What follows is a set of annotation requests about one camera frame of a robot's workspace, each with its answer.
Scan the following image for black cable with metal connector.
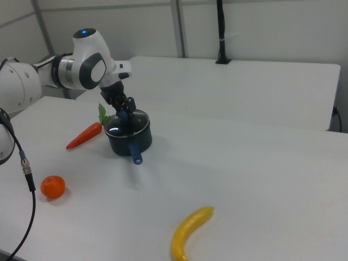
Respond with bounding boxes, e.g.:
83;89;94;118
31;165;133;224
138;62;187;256
0;107;37;258

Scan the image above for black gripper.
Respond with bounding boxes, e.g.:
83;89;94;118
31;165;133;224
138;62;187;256
99;80;136;115

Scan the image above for glass lid with blue knob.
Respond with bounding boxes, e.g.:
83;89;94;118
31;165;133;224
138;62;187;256
104;108;151;138

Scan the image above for dark pot with blue handle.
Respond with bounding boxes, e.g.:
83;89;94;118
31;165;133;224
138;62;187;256
104;108;153;166

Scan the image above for thin black cable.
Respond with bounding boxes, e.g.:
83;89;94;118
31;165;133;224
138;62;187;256
332;106;343;132

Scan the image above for black camera pole with base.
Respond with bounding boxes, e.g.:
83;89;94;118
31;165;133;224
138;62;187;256
215;0;232;65

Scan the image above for grey partition post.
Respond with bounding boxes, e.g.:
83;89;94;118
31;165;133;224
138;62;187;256
30;0;57;57
170;0;189;58

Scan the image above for orange toy carrot with leaves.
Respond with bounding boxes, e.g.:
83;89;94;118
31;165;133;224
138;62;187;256
66;103;112;150

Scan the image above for orange toy mandarin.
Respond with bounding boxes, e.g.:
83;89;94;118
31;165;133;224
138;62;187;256
40;175;66;200

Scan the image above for yellow toy banana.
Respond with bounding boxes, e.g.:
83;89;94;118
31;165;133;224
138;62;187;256
171;206;215;261

